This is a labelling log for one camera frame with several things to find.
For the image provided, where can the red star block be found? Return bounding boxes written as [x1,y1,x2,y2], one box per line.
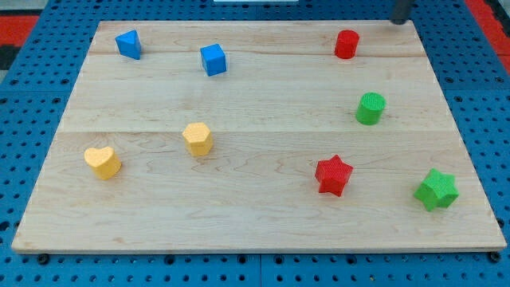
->
[315,155,353,197]

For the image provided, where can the yellow heart block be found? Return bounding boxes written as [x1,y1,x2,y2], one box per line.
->
[84,147,122,180]

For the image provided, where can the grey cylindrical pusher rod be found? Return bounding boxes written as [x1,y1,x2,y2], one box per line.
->
[389,0,414,25]

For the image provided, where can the light wooden board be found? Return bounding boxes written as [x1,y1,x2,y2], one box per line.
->
[12,20,507,254]

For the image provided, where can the yellow hexagon block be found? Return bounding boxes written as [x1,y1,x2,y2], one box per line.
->
[182,122,214,156]

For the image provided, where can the green star block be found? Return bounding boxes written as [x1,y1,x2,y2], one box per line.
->
[414,168,460,211]

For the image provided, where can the blue triangle block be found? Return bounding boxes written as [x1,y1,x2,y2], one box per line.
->
[115,30,142,60]

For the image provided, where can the blue cube block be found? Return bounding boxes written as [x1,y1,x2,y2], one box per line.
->
[200,44,227,77]

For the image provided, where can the red cylinder block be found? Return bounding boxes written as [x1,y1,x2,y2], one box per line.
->
[334,29,359,59]

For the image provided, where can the green cylinder block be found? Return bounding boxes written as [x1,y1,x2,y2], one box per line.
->
[355,92,386,125]

